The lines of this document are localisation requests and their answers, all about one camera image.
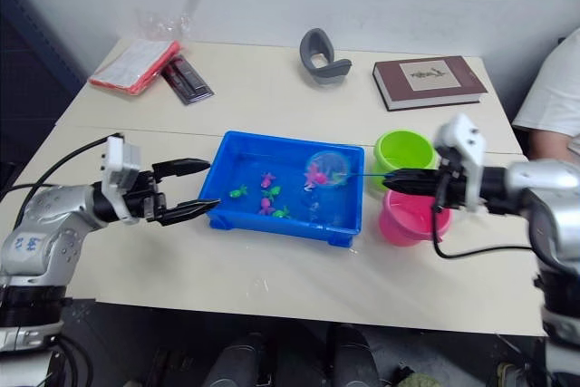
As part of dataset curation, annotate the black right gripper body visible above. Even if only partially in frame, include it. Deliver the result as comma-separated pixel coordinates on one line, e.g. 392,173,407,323
436,159,472,211

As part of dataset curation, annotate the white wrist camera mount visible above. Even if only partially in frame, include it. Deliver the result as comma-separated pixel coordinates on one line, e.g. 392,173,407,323
100,136,143,226
433,112,488,213

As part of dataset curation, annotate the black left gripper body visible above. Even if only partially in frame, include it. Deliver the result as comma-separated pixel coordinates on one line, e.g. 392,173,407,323
121,168,169,224

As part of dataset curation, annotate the dark blister card package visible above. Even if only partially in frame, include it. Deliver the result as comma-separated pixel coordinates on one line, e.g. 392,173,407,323
161,54,216,107

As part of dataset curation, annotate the pink plastic bucket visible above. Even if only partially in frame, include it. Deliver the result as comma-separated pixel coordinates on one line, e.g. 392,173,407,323
378,189,454,248

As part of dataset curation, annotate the blue plastic tub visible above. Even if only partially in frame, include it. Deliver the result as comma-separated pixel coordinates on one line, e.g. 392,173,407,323
207,130,366,248

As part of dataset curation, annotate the red and white packet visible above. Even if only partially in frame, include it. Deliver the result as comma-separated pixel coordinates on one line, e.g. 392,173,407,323
87,38,183,98

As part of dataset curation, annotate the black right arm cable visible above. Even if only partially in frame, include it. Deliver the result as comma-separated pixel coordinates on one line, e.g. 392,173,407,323
430,169,537,260

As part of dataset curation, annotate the green plastic bucket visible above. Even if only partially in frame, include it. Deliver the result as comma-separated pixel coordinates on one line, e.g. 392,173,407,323
372,130,439,197

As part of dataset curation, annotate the clear plastic bag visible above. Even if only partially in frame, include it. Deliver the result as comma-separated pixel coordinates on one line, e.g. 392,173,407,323
135,7,192,43

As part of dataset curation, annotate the dark rounded shape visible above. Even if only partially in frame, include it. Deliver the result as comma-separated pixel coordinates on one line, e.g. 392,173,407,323
324,323,382,387
202,331,274,387

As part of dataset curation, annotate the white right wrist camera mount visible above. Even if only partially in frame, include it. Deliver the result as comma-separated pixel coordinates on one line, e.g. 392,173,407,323
433,112,488,213

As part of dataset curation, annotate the small blue fishing net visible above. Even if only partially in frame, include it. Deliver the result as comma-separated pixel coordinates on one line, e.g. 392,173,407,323
304,150,396,191

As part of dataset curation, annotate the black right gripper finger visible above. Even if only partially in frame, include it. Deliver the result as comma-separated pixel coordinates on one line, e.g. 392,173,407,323
383,168,443,183
382,180,441,197

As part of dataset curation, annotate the maroon hardcover book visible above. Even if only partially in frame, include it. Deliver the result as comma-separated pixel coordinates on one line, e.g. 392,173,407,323
372,54,490,113

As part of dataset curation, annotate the grey curved plastic holder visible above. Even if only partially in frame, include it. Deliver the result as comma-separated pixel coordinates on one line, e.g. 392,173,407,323
298,27,353,86

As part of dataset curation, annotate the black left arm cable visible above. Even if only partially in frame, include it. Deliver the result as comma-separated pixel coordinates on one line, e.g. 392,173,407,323
0,134,124,201

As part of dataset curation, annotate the dark blue metal frame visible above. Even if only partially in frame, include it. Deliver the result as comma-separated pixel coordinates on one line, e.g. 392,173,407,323
0,0,90,93

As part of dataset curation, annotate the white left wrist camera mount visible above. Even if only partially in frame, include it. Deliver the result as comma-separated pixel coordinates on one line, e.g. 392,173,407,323
100,136,143,226

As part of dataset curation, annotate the person in white shirt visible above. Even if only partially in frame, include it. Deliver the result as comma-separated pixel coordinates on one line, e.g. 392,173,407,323
511,25,580,162

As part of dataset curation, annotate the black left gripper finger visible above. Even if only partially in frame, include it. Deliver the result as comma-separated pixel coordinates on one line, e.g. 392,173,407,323
158,198,223,227
151,158,212,181

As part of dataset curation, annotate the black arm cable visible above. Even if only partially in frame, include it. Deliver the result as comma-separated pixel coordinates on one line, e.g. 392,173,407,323
0,134,124,201
430,169,537,260

